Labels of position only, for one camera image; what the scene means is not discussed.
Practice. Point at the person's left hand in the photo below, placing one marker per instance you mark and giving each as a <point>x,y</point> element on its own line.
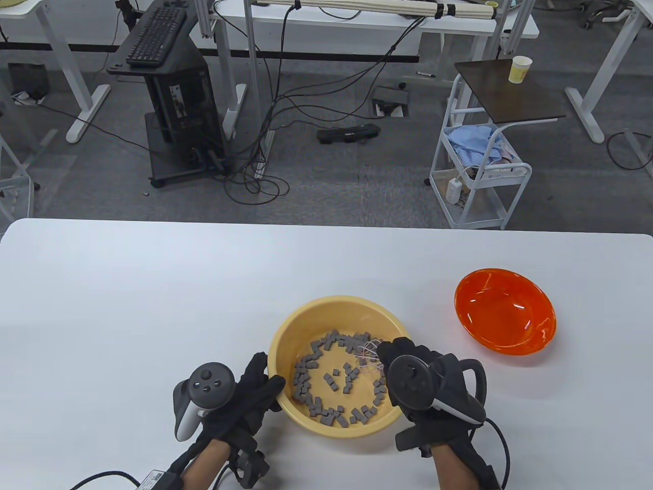
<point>255,398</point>

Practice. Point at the person's right hand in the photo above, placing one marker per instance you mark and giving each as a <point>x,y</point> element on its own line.
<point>444,434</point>

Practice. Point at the pile of grey toy blocks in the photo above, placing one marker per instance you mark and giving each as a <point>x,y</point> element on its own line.
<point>306,377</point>

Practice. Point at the yellow plastic basin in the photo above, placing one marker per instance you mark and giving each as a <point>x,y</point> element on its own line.
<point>326,316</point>

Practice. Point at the orange plastic bowl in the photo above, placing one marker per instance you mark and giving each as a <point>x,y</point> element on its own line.
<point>505,311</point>

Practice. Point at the person's right forearm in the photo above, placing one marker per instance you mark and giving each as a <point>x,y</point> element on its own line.
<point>454,469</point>

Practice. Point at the person's left forearm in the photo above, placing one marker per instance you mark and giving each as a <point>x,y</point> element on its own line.
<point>204,464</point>

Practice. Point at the grey hand controller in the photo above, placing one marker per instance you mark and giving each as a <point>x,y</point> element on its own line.
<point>209,383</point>
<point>408,380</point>

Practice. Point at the white power adapter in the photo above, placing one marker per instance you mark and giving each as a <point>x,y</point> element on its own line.
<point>453,191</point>

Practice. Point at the white utility cart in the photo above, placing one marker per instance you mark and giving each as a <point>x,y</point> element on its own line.
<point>520,173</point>

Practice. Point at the black power strip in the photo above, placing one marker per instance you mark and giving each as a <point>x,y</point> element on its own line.
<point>349,133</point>

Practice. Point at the pink patterned cloth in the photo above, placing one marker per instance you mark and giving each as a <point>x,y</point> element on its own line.
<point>502,158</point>

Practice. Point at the blue cloth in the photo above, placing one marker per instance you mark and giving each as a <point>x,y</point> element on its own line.
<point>472,143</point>

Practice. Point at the black computer cart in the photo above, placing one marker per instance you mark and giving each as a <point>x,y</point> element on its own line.
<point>183,102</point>

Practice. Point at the floor socket box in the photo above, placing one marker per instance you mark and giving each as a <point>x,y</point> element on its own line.
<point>390,99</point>

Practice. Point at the dark brown side table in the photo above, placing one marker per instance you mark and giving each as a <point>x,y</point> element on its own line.
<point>510,97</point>

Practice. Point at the yellow paper cup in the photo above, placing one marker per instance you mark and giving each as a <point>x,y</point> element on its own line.
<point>519,70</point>

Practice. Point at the black keyboard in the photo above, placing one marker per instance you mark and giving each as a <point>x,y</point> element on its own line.
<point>155,35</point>

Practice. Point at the long white desk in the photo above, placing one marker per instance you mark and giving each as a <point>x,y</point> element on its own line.
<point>357,25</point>

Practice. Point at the black box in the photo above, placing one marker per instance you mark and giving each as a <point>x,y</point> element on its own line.
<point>28,79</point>

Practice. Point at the rolled beige mat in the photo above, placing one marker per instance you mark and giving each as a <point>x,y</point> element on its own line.
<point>367,6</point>

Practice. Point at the black monitor pole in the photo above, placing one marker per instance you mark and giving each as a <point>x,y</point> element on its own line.
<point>125,10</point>

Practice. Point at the office chair base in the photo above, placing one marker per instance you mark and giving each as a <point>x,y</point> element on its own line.
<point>602,13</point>

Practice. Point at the labelled wrist camera unit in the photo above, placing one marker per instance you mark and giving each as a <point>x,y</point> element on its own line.
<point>158,480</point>

